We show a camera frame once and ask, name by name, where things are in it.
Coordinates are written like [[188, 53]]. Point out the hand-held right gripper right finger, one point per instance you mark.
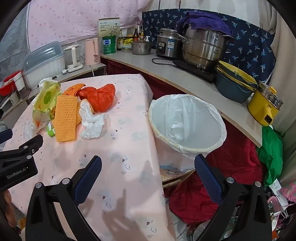
[[208, 178]]

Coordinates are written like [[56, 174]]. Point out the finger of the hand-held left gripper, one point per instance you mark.
[[25, 147]]

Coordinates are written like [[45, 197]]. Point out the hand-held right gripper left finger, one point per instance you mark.
[[89, 180]]

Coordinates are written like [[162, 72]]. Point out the round bin with white liner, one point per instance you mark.
[[196, 139]]

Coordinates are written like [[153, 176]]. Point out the orange wrapper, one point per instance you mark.
[[64, 120]]

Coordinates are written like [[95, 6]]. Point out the yellow-green wipes packet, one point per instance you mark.
[[47, 97]]

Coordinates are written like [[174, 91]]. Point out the white tissue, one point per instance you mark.
[[92, 125]]

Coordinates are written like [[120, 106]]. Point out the orange printed plastic bag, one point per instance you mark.
[[74, 90]]

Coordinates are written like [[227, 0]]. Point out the red plastic bag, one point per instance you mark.
[[101, 97]]

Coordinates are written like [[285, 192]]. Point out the person's left hand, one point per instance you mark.
[[9, 205]]

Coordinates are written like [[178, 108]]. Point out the clear plastic wrap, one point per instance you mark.
[[31, 129]]

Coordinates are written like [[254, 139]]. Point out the red cloth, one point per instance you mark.
[[231, 162]]

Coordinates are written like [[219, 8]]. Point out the small green wrapper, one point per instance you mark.
[[50, 131]]

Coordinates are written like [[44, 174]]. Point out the cardboard piece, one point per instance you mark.
[[175, 178]]

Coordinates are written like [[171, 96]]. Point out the red plastic container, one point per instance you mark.
[[7, 87]]

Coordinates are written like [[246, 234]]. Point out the green plastic bag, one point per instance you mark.
[[272, 153]]

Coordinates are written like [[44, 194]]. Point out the white dish box with lid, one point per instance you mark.
[[44, 67]]

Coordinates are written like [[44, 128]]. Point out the white power plug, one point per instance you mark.
[[65, 71]]

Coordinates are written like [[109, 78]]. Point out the yellow electric pot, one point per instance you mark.
[[261, 109]]

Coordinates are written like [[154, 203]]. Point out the stacked yellow blue bowls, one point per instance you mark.
[[229, 92]]

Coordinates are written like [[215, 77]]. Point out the glass kettle with white base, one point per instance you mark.
[[72, 56]]

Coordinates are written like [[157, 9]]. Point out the grey side cabinet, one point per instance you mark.
[[92, 69]]

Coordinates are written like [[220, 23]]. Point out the black induction cooker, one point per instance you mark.
[[196, 71]]

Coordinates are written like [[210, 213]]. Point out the pink electric kettle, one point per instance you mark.
[[92, 52]]

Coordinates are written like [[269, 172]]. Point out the grey counter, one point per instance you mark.
[[161, 71]]

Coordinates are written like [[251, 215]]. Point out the large steel steamer pot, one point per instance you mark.
[[203, 51]]

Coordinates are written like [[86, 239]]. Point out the green tin can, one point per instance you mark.
[[109, 45]]

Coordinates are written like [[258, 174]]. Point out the pink dotted cloth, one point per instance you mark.
[[69, 18]]

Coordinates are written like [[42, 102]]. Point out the clear food container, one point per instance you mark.
[[126, 48]]

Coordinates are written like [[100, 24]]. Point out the steel rice cooker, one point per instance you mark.
[[167, 45]]

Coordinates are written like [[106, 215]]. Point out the dark glass bottle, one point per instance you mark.
[[119, 42]]

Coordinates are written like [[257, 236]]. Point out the navy patterned cloth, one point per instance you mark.
[[249, 44]]

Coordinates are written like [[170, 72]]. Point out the small steel pot with lid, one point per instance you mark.
[[141, 48]]

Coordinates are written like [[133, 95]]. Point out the yellow label jar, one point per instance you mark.
[[128, 41]]

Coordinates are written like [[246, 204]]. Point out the beige carton box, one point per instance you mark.
[[108, 26]]

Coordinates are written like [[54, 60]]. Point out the cream curtain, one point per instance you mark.
[[282, 46]]

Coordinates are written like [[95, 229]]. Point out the amber sauce bottle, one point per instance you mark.
[[141, 37]]

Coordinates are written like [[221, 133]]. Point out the brown sauce bottle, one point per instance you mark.
[[135, 34]]

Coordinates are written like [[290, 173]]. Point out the purple towel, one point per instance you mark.
[[203, 20]]

